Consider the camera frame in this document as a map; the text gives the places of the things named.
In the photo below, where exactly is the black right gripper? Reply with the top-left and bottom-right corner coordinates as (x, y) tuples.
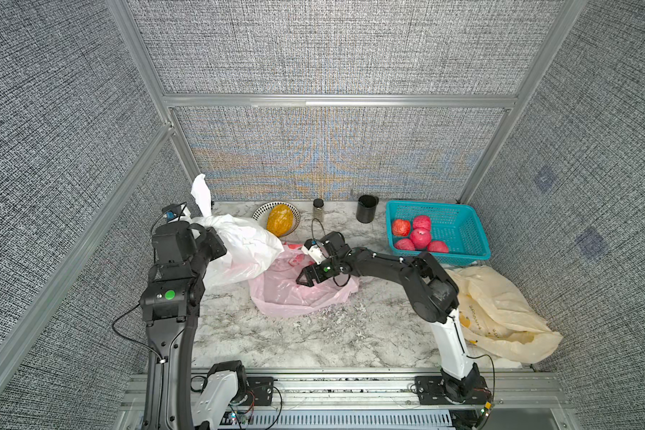
(291, 255), (339, 287)

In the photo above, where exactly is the white plastic bag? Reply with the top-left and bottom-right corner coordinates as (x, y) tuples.
(189, 174), (284, 290)

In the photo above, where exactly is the pink red apple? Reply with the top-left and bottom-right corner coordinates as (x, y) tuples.
(410, 228), (432, 250)
(427, 240), (449, 254)
(394, 238), (417, 251)

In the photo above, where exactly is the pink plastic bag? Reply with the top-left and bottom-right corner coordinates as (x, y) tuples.
(247, 243), (359, 318)

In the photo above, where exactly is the cream banana print plastic bag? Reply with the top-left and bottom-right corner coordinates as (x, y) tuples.
(447, 266), (563, 364)

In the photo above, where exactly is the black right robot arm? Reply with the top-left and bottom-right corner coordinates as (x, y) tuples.
(297, 231), (480, 403)

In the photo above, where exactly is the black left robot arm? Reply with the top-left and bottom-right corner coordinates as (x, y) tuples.
(140, 220), (248, 429)

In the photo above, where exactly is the glass herb spice jar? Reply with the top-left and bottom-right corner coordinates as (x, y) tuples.
(313, 198), (325, 223)

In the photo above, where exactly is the black cylindrical cup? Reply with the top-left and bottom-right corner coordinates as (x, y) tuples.
(356, 195), (379, 224)

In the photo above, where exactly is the yellow food on plate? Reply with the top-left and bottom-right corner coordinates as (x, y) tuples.
(266, 204), (296, 238)

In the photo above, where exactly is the patterned plate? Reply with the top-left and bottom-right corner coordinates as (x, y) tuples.
(252, 201), (301, 238)

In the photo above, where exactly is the teal plastic basket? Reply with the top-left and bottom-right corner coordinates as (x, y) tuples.
(385, 200), (491, 266)

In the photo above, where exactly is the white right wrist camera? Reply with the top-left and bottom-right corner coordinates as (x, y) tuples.
(301, 239), (327, 264)

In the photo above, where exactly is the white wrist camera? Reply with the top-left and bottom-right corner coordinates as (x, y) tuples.
(301, 239), (327, 264)
(161, 202), (187, 222)

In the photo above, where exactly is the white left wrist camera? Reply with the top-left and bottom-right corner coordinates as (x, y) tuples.
(161, 202), (187, 222)

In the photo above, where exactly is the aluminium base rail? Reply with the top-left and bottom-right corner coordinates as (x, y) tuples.
(112, 367), (576, 430)

